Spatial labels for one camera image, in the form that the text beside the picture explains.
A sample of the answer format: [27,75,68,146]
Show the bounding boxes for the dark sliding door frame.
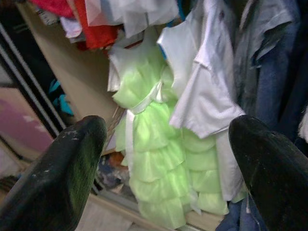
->
[0,21,77,138]

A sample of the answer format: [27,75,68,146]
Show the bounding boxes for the white sleeveless garment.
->
[156,24,207,97]

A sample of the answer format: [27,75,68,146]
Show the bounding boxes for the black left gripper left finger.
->
[0,115,108,231]

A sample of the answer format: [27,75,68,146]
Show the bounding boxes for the white hanging garment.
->
[86,0,180,38]

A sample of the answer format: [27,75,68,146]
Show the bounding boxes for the dark blue jeans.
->
[250,21,308,150]

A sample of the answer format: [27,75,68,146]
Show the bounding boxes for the red garment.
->
[74,0,123,50]

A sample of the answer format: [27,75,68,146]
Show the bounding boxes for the teal cloth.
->
[48,79,74,116]

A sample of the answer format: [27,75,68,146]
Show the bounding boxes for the beige wardrobe side panel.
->
[16,2,126,135]

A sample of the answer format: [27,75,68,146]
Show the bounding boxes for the pink garment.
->
[28,0,77,19]

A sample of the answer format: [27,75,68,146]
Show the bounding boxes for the light green tiered dress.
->
[107,30,248,227]

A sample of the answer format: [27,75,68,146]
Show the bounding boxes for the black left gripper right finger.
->
[228,114,308,231]

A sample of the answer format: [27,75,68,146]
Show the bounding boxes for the grey blue denim shirt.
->
[231,0,301,114]

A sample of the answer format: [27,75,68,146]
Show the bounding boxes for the white short sleeve shirt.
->
[169,0,247,203]

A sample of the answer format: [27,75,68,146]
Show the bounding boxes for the pile of colourful clothes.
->
[98,151,138,200]

